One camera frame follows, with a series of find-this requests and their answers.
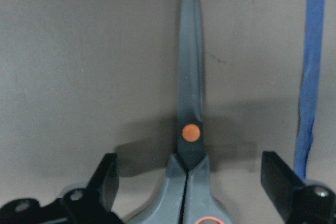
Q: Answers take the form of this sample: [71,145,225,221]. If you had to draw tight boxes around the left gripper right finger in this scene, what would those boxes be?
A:
[260,151,305,221]

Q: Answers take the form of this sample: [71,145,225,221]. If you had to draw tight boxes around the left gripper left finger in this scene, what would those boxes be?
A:
[85,153,119,212]

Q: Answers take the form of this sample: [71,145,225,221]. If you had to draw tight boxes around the grey orange scissors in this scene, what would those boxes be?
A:
[128,0,232,223]

